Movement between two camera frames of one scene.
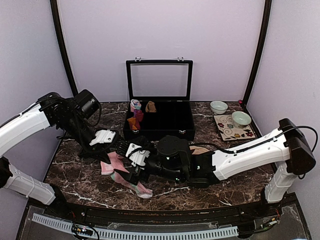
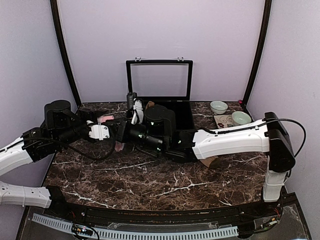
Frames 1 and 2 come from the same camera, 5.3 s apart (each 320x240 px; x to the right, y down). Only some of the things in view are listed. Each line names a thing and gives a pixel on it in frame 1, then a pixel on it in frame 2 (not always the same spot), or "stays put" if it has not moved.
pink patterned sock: [117, 164] to [119, 146]
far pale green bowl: [218, 107] stays put
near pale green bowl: [240, 120] stays put
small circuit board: [81, 230] stays put
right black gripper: [129, 177] to [120, 132]
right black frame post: [264, 36] stays put
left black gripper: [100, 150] to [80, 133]
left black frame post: [54, 7] stays put
